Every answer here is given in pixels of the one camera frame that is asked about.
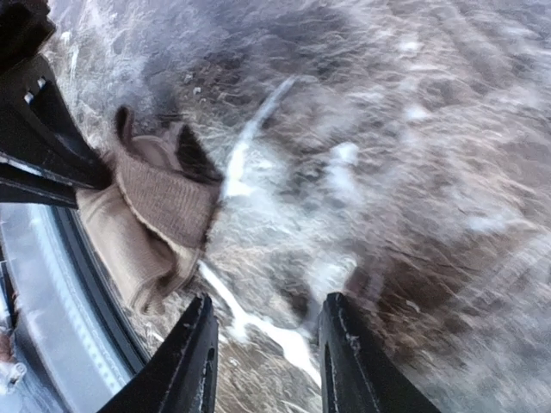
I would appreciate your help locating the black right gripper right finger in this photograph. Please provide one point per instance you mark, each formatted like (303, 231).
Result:
(356, 374)

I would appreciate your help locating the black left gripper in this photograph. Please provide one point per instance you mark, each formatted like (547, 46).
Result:
(36, 127)

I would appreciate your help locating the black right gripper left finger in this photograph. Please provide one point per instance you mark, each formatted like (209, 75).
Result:
(182, 374)

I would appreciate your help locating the tan brown sock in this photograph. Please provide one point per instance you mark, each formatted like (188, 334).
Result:
(150, 225)

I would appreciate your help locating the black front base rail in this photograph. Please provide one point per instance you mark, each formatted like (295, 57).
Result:
(96, 283)

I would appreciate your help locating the white slotted cable duct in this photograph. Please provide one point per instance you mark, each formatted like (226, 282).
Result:
(74, 344)

